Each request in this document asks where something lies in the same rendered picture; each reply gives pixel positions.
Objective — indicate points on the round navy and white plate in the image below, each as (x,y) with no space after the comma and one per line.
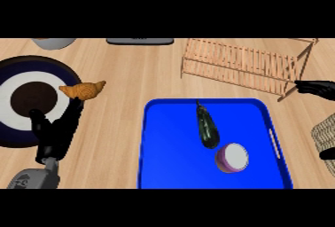
(16,124)

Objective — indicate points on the dark grey flat appliance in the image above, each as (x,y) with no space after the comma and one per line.
(138,41)

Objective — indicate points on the dark green eggplant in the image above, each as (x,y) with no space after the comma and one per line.
(208,130)

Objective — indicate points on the wooden tiered shelf rack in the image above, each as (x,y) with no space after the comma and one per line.
(237,63)

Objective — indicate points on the purple can with pale end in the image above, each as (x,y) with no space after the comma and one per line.
(233,158)

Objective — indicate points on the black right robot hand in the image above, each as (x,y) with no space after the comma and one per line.
(317,88)

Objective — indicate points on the woven wicker basket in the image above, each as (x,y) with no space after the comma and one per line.
(324,133)

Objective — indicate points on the grey rounded pot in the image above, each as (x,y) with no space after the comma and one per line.
(53,43)

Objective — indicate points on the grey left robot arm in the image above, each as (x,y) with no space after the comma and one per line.
(34,177)

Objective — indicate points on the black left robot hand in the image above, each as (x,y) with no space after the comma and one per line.
(59,133)

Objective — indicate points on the golden brown croissant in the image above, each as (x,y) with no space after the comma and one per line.
(82,90)

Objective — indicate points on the blue plastic tray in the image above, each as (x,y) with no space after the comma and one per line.
(174,153)

